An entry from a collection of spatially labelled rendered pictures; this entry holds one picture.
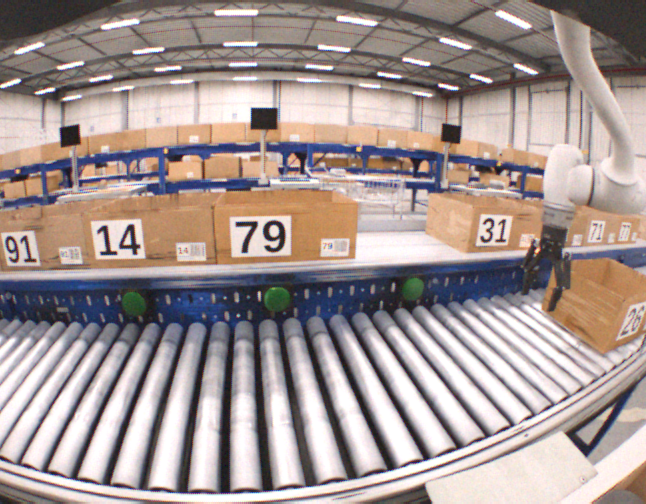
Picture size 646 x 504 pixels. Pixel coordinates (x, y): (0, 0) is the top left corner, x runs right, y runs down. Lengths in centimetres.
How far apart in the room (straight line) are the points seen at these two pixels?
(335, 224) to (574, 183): 64
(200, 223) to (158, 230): 12
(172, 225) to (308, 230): 36
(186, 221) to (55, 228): 42
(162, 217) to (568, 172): 103
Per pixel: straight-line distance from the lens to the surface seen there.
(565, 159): 84
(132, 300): 87
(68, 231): 99
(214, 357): 72
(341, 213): 84
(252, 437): 55
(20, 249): 113
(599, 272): 138
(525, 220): 125
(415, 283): 90
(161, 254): 87
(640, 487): 64
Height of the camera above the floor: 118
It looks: 18 degrees down
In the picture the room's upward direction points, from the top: 2 degrees clockwise
